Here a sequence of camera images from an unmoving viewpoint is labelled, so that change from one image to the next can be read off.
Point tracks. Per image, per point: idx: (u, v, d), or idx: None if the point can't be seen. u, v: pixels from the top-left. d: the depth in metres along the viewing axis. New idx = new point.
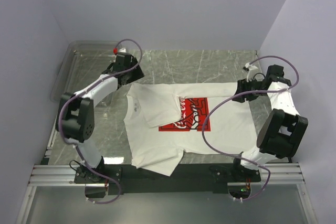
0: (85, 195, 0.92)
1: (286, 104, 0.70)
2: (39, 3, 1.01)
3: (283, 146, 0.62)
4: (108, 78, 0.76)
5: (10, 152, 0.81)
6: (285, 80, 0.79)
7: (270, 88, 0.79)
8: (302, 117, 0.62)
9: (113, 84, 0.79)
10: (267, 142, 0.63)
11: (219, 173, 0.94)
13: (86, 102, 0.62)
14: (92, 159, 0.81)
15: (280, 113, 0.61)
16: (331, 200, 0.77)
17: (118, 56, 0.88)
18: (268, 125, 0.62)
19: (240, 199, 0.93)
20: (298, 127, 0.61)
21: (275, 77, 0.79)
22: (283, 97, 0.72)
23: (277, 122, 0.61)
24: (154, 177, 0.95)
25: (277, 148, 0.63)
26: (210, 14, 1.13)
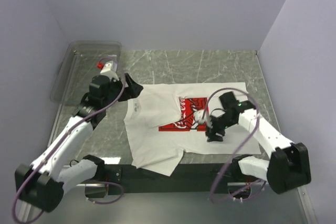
0: (85, 194, 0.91)
1: (272, 135, 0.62)
2: (39, 3, 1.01)
3: (297, 181, 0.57)
4: (76, 127, 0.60)
5: (10, 152, 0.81)
6: (246, 103, 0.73)
7: (240, 121, 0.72)
8: (298, 145, 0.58)
9: (86, 130, 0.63)
10: (285, 184, 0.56)
11: (220, 173, 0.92)
13: (44, 179, 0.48)
14: (86, 177, 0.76)
15: (281, 154, 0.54)
16: (331, 200, 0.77)
17: (92, 87, 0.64)
18: (277, 171, 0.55)
19: (240, 199, 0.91)
20: (302, 156, 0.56)
21: (237, 106, 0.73)
22: (264, 129, 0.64)
23: (284, 165, 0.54)
24: (155, 177, 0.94)
25: (294, 184, 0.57)
26: (210, 14, 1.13)
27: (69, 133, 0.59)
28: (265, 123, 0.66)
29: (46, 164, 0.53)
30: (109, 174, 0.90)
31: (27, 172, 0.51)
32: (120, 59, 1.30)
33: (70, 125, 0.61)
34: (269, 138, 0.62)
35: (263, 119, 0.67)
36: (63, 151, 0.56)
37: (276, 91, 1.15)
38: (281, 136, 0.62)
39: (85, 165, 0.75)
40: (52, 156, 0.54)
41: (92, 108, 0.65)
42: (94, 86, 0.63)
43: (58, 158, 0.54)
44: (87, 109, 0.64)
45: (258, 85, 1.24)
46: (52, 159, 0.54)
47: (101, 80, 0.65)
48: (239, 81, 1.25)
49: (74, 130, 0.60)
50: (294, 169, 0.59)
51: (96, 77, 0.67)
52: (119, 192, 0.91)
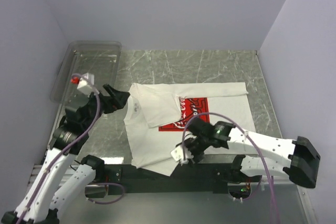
0: (85, 195, 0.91)
1: (274, 146, 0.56)
2: (39, 3, 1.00)
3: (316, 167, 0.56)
4: (55, 164, 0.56)
5: (9, 152, 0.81)
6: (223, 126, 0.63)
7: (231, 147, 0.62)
8: (299, 140, 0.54)
9: (69, 160, 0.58)
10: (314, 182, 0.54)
11: (219, 173, 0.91)
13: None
14: (90, 181, 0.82)
15: (297, 163, 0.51)
16: (332, 200, 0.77)
17: (67, 110, 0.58)
18: (303, 177, 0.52)
19: (240, 199, 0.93)
20: (308, 148, 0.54)
21: (217, 134, 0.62)
22: (262, 145, 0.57)
23: (306, 169, 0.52)
24: (155, 177, 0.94)
25: (316, 171, 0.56)
26: (210, 14, 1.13)
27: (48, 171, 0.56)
28: (257, 137, 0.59)
29: (29, 211, 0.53)
30: (108, 174, 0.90)
31: (13, 220, 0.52)
32: (120, 59, 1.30)
33: (48, 160, 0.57)
34: (274, 151, 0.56)
35: (253, 134, 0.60)
36: (44, 194, 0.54)
37: (276, 91, 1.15)
38: (280, 140, 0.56)
39: (82, 173, 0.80)
40: (33, 200, 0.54)
41: (71, 134, 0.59)
42: (70, 108, 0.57)
43: (40, 202, 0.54)
44: (65, 136, 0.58)
45: (258, 85, 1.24)
46: (35, 204, 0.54)
47: (76, 102, 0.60)
48: (239, 81, 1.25)
49: (54, 167, 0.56)
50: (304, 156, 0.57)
51: (74, 99, 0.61)
52: (120, 192, 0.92)
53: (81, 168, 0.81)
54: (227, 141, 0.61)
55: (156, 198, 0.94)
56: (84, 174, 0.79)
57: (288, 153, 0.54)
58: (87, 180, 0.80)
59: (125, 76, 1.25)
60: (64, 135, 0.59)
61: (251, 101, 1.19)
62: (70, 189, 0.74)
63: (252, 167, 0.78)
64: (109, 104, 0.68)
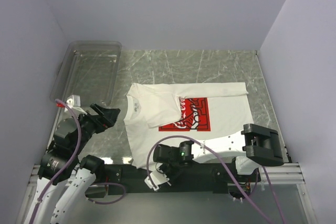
0: (85, 195, 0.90)
1: (228, 144, 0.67)
2: (39, 3, 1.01)
3: (275, 144, 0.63)
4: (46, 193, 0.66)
5: (9, 152, 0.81)
6: (185, 146, 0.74)
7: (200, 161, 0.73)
8: (244, 128, 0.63)
9: (59, 188, 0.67)
10: (280, 159, 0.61)
11: (220, 173, 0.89)
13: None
14: (90, 183, 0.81)
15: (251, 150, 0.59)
16: (332, 200, 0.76)
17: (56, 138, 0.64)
18: (264, 157, 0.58)
19: (240, 199, 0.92)
20: (256, 131, 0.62)
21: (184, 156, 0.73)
22: (219, 148, 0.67)
23: (261, 151, 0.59)
24: None
25: (277, 148, 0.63)
26: (210, 14, 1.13)
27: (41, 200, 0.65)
28: (212, 144, 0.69)
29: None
30: (108, 174, 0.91)
31: None
32: (120, 59, 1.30)
33: (40, 189, 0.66)
34: (231, 149, 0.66)
35: (208, 142, 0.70)
36: (40, 219, 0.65)
37: (276, 91, 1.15)
38: (231, 136, 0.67)
39: (81, 179, 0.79)
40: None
41: (59, 160, 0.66)
42: (59, 135, 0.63)
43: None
44: (53, 164, 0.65)
45: (258, 85, 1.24)
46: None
47: (65, 127, 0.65)
48: (239, 81, 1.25)
49: (45, 196, 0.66)
50: (262, 139, 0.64)
51: (63, 125, 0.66)
52: (119, 193, 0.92)
53: (80, 172, 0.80)
54: (192, 159, 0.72)
55: (156, 198, 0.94)
56: (82, 180, 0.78)
57: (242, 146, 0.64)
58: (87, 184, 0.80)
59: (125, 76, 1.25)
60: (53, 162, 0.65)
61: (251, 101, 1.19)
62: (70, 198, 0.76)
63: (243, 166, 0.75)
64: (101, 123, 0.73)
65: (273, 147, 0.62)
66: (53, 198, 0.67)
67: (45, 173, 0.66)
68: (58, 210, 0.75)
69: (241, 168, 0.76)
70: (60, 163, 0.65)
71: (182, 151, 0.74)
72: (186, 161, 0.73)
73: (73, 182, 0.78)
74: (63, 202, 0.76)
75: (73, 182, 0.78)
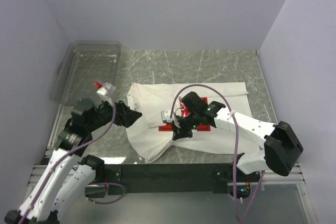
0: (85, 195, 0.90)
1: (254, 126, 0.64)
2: (39, 3, 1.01)
3: (294, 156, 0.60)
4: (60, 164, 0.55)
5: (9, 152, 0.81)
6: (214, 104, 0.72)
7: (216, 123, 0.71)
8: (281, 124, 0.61)
9: (75, 161, 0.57)
10: (287, 167, 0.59)
11: (220, 173, 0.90)
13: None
14: (90, 180, 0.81)
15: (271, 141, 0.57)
16: (332, 200, 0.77)
17: (73, 115, 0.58)
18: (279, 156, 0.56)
19: (240, 199, 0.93)
20: (288, 132, 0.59)
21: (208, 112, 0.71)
22: (244, 124, 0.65)
23: (279, 149, 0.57)
24: (154, 177, 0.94)
25: (294, 160, 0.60)
26: (210, 14, 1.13)
27: (53, 171, 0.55)
28: (242, 117, 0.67)
29: (33, 209, 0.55)
30: (108, 174, 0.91)
31: (17, 217, 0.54)
32: (120, 59, 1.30)
33: (54, 160, 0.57)
34: (254, 130, 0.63)
35: (238, 114, 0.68)
36: (48, 193, 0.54)
37: (276, 91, 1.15)
38: (262, 123, 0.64)
39: (83, 173, 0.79)
40: (35, 200, 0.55)
41: (78, 137, 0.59)
42: (76, 111, 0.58)
43: (44, 201, 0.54)
44: (71, 138, 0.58)
45: (258, 85, 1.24)
46: (39, 203, 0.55)
47: (83, 105, 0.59)
48: (239, 81, 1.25)
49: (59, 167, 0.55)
50: (285, 144, 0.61)
51: (82, 103, 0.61)
52: (119, 192, 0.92)
53: (81, 168, 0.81)
54: (213, 117, 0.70)
55: (156, 198, 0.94)
56: (84, 175, 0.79)
57: (265, 134, 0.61)
58: (87, 180, 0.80)
59: (125, 76, 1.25)
60: (72, 138, 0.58)
61: (251, 101, 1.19)
62: (70, 189, 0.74)
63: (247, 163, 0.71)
64: (117, 120, 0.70)
65: (291, 156, 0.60)
66: (65, 171, 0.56)
67: (62, 147, 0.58)
68: (59, 199, 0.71)
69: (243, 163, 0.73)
70: (79, 140, 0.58)
71: (209, 107, 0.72)
72: (206, 116, 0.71)
73: (74, 176, 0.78)
74: (64, 191, 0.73)
75: (75, 176, 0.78)
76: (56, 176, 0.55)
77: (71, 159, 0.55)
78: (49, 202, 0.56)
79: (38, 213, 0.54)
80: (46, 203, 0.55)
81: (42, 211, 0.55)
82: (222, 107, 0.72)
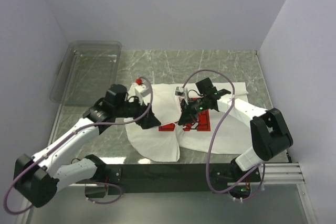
0: (85, 195, 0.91)
1: (249, 108, 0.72)
2: (39, 3, 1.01)
3: (281, 143, 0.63)
4: (84, 129, 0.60)
5: (10, 152, 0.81)
6: (221, 90, 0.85)
7: (220, 105, 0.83)
8: (273, 109, 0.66)
9: (92, 134, 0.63)
10: (270, 151, 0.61)
11: (219, 173, 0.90)
13: (38, 174, 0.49)
14: (89, 174, 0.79)
15: (258, 121, 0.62)
16: (332, 200, 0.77)
17: (109, 94, 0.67)
18: (261, 135, 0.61)
19: (240, 199, 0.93)
20: (278, 118, 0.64)
21: (214, 96, 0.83)
22: (240, 106, 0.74)
23: (263, 130, 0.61)
24: (154, 177, 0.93)
25: (280, 147, 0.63)
26: (210, 14, 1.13)
27: (75, 134, 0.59)
28: (241, 102, 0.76)
29: (46, 159, 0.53)
30: (108, 174, 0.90)
31: (28, 162, 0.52)
32: (120, 59, 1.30)
33: (77, 125, 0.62)
34: (246, 112, 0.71)
35: (239, 99, 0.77)
36: (65, 150, 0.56)
37: (276, 91, 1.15)
38: (255, 107, 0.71)
39: (86, 164, 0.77)
40: (52, 152, 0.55)
41: (104, 113, 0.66)
42: (112, 92, 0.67)
43: (59, 155, 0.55)
44: (98, 114, 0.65)
45: (258, 85, 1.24)
46: (53, 156, 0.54)
47: (118, 88, 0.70)
48: (239, 81, 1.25)
49: (80, 133, 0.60)
50: (275, 132, 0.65)
51: (116, 87, 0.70)
52: (118, 192, 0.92)
53: (86, 160, 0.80)
54: (218, 99, 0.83)
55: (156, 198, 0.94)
56: (86, 166, 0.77)
57: (253, 114, 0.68)
58: (88, 172, 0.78)
59: (125, 76, 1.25)
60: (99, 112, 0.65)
61: (251, 101, 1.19)
62: (73, 170, 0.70)
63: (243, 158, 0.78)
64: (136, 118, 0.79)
65: (278, 142, 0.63)
66: (83, 140, 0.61)
67: (88, 118, 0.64)
68: (60, 171, 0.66)
69: (240, 158, 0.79)
70: (105, 117, 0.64)
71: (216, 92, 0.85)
72: (212, 99, 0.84)
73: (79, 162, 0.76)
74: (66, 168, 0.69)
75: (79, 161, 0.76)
76: (76, 139, 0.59)
77: (93, 129, 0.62)
78: (60, 161, 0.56)
79: (50, 163, 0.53)
80: (59, 159, 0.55)
81: (53, 166, 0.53)
82: (228, 93, 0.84)
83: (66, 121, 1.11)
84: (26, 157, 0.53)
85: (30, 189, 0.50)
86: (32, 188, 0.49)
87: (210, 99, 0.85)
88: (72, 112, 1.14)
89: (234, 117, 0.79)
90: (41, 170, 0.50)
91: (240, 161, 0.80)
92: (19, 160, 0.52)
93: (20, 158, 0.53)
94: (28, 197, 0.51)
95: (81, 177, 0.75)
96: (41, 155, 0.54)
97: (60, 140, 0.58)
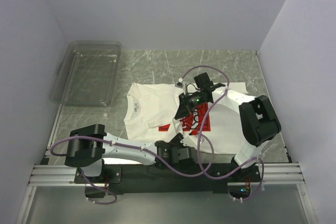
0: (85, 195, 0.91)
1: (240, 96, 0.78)
2: (39, 3, 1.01)
3: (270, 128, 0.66)
4: (145, 154, 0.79)
5: (8, 153, 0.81)
6: (217, 84, 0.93)
7: (214, 97, 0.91)
8: (261, 96, 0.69)
9: (144, 160, 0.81)
10: (259, 135, 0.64)
11: (219, 173, 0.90)
13: (93, 151, 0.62)
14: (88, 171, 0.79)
15: (247, 106, 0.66)
16: (332, 200, 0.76)
17: (185, 150, 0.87)
18: (248, 119, 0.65)
19: (240, 199, 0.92)
20: (266, 105, 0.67)
21: (210, 88, 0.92)
22: (232, 95, 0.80)
23: (250, 114, 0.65)
24: (155, 177, 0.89)
25: (269, 131, 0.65)
26: (209, 14, 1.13)
27: (140, 151, 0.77)
28: (233, 92, 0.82)
29: (111, 146, 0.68)
30: (108, 174, 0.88)
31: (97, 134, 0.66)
32: (120, 59, 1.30)
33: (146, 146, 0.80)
34: (237, 99, 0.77)
35: (231, 90, 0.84)
36: (122, 153, 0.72)
37: (276, 91, 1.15)
38: (245, 95, 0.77)
39: (97, 167, 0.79)
40: (117, 146, 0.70)
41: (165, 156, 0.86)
42: (187, 151, 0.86)
43: (117, 152, 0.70)
44: (163, 152, 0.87)
45: (258, 85, 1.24)
46: (114, 148, 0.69)
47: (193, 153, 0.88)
48: (239, 81, 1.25)
49: (143, 153, 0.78)
50: (263, 118, 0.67)
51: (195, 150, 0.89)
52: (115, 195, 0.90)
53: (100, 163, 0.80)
54: (212, 91, 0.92)
55: (157, 199, 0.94)
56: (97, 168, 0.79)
57: (242, 102, 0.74)
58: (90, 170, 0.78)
59: (125, 76, 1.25)
60: (165, 153, 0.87)
61: None
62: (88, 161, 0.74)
63: (242, 152, 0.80)
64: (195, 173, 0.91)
65: (266, 128, 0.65)
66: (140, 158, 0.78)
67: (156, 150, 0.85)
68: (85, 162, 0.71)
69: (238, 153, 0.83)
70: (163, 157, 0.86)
71: (211, 85, 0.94)
72: (207, 91, 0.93)
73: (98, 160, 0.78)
74: None
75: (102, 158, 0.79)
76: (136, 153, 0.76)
77: (151, 160, 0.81)
78: (112, 155, 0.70)
79: (108, 151, 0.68)
80: (113, 153, 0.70)
81: (108, 154, 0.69)
82: (222, 86, 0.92)
83: (66, 121, 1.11)
84: (102, 130, 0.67)
85: (81, 152, 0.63)
86: (83, 155, 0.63)
87: (205, 92, 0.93)
88: (72, 112, 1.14)
89: (226, 106, 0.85)
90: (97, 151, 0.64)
91: (240, 157, 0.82)
92: (97, 127, 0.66)
93: (99, 127, 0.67)
94: (73, 152, 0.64)
95: (86, 169, 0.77)
96: (109, 139, 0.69)
97: (127, 142, 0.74)
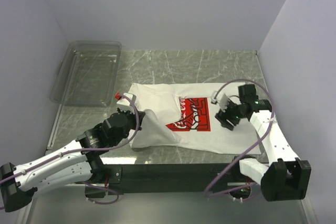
0: (85, 195, 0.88)
1: (283, 144, 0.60)
2: (39, 3, 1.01)
3: (290, 194, 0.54)
4: (71, 153, 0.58)
5: (9, 153, 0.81)
6: (264, 102, 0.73)
7: (251, 118, 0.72)
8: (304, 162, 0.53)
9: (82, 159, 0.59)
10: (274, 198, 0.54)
11: (219, 172, 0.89)
13: (10, 189, 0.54)
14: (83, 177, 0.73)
15: (282, 167, 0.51)
16: (332, 199, 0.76)
17: (106, 123, 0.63)
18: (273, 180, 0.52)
19: (240, 199, 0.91)
20: (302, 174, 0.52)
21: (253, 104, 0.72)
22: (275, 138, 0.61)
23: (279, 178, 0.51)
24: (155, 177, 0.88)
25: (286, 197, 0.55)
26: (209, 14, 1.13)
27: (61, 157, 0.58)
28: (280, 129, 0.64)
29: (24, 174, 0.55)
30: (108, 174, 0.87)
31: (8, 172, 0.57)
32: (120, 59, 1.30)
33: (68, 147, 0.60)
34: (275, 146, 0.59)
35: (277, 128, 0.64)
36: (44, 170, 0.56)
37: (275, 91, 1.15)
38: (288, 148, 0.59)
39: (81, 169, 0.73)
40: (32, 169, 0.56)
41: (96, 140, 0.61)
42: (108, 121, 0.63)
43: (36, 174, 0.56)
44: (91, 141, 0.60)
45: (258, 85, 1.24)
46: (31, 173, 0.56)
47: (117, 118, 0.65)
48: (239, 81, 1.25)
49: (66, 156, 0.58)
50: (291, 181, 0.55)
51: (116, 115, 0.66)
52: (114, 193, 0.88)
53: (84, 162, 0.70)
54: (255, 110, 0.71)
55: (157, 198, 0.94)
56: (80, 172, 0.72)
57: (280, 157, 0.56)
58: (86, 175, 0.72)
59: (125, 76, 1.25)
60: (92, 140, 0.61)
61: None
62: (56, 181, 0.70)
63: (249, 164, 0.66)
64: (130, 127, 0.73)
65: (286, 193, 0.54)
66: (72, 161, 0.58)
67: (82, 143, 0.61)
68: (45, 179, 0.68)
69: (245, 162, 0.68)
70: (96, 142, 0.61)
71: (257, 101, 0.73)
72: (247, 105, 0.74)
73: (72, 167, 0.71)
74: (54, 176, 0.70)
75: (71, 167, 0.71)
76: (59, 161, 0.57)
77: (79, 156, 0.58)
78: (38, 179, 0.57)
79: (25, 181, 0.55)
80: (37, 177, 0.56)
81: (33, 182, 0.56)
82: (269, 109, 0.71)
83: (66, 121, 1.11)
84: (10, 167, 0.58)
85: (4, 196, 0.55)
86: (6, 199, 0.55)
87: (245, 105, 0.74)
88: (72, 112, 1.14)
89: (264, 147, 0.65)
90: (12, 185, 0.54)
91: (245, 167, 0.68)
92: (3, 168, 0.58)
93: (7, 166, 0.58)
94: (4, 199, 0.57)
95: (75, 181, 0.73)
96: (20, 169, 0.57)
97: (44, 158, 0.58)
